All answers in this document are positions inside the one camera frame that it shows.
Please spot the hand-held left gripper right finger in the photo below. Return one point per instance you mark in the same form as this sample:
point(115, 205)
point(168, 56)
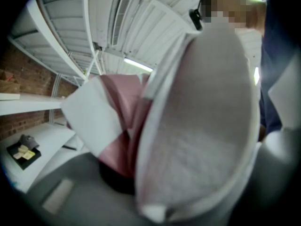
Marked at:
point(275, 163)

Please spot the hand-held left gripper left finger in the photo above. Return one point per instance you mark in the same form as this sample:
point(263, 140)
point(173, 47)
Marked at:
point(84, 196)

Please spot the pink and white clothes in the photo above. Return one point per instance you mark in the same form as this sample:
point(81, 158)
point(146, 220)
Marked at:
point(113, 116)

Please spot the black tray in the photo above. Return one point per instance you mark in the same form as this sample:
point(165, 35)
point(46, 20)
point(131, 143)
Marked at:
point(28, 160)

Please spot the yellow packets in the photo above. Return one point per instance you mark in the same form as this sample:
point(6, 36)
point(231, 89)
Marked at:
point(23, 153)

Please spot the person's navy shirt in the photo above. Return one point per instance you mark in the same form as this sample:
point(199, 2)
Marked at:
point(272, 74)

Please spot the ceiling tube light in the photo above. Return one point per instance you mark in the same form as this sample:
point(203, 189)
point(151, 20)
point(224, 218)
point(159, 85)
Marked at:
point(256, 75)
point(137, 64)

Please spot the white shelf board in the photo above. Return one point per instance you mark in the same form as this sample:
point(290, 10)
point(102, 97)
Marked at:
point(33, 106)

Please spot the brown cardboard box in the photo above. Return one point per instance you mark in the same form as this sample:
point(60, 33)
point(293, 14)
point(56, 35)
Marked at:
point(8, 83)

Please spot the white metal rack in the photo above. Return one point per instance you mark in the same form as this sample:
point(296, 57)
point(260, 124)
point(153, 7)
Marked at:
point(58, 43)

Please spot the person's head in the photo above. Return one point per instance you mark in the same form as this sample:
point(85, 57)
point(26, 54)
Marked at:
point(231, 10)

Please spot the white air conditioner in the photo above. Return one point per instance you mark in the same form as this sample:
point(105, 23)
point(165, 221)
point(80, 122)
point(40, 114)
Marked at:
point(105, 20)

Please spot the black head-worn camera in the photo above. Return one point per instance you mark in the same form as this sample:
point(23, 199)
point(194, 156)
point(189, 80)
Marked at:
point(195, 18)

